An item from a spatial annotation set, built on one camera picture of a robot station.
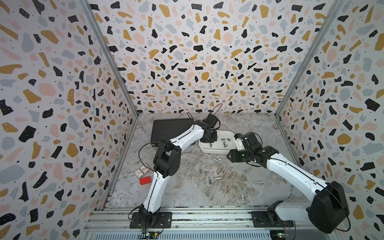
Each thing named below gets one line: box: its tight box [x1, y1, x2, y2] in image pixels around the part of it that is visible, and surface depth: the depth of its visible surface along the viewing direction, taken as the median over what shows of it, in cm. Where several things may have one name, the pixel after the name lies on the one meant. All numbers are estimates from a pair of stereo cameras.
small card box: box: [133, 164, 151, 179], surface depth 90 cm
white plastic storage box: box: [199, 130, 237, 155], surface depth 103 cm
